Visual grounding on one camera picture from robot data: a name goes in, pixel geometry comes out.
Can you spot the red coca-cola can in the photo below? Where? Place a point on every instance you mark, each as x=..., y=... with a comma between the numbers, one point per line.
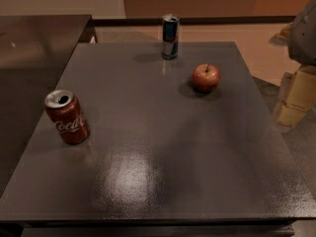
x=64, y=110

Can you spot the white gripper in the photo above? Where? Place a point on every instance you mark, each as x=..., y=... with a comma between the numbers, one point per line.
x=304, y=37

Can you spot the red apple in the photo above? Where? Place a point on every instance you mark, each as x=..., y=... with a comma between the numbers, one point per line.
x=205, y=78

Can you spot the blue silver redbull can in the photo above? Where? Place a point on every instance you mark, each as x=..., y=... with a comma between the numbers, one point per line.
x=170, y=27

